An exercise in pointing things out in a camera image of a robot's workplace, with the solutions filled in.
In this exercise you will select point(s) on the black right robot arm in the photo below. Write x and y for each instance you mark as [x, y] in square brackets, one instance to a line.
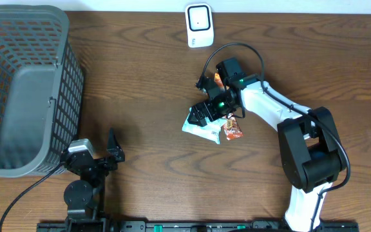
[311, 153]

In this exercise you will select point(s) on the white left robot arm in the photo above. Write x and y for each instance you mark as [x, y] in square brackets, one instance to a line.
[85, 197]

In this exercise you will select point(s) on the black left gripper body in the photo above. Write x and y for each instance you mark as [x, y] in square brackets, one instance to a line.
[102, 167]

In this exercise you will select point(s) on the orange white snack packet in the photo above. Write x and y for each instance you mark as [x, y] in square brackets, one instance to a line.
[218, 81]

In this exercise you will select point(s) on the orange Top candy bar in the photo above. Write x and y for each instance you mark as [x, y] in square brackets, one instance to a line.
[231, 128]

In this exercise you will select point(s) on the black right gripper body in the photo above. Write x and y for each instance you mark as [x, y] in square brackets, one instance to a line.
[219, 104]

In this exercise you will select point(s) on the white barcode scanner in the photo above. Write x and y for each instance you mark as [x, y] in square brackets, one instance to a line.
[199, 24]

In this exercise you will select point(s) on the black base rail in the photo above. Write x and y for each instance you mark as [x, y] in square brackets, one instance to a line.
[141, 226]

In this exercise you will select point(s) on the dark grey plastic basket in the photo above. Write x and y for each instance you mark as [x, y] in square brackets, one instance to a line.
[41, 86]

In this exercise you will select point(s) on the light blue wipes packet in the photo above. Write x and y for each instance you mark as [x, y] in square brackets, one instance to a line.
[210, 132]

